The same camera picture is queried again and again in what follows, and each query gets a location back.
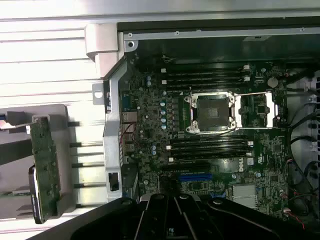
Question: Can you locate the blue expansion slot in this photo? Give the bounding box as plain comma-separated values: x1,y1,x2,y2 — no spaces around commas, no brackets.
178,173,214,183

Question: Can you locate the black expansion slot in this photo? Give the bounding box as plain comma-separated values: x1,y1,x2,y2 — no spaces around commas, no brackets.
161,163,211,173

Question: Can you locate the silver chipset heatsink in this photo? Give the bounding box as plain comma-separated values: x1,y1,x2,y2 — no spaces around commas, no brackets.
231,184,259,210

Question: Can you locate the black RAM slot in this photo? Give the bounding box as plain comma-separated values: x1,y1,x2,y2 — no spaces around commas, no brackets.
161,83,251,89
166,136,254,143
166,154,254,162
166,147,254,154
161,78,251,84
161,73,251,79
166,142,254,148
161,67,251,74

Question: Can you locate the black and silver PC case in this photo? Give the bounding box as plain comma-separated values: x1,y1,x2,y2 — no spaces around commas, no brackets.
84,14,320,240

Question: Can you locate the CPU socket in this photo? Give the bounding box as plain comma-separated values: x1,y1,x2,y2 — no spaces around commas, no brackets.
183,91,237,133

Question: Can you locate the grey plastic parts rack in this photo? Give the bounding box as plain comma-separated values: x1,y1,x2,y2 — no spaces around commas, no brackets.
0,104,77,219

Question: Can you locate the green motherboard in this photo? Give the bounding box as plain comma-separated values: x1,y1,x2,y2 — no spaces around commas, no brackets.
119,59,291,218

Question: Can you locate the silver socket cover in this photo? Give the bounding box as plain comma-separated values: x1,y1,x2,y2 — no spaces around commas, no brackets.
233,91,280,130

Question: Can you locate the hard disk in blue caddy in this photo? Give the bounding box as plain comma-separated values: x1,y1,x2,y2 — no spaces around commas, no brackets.
0,111,31,136

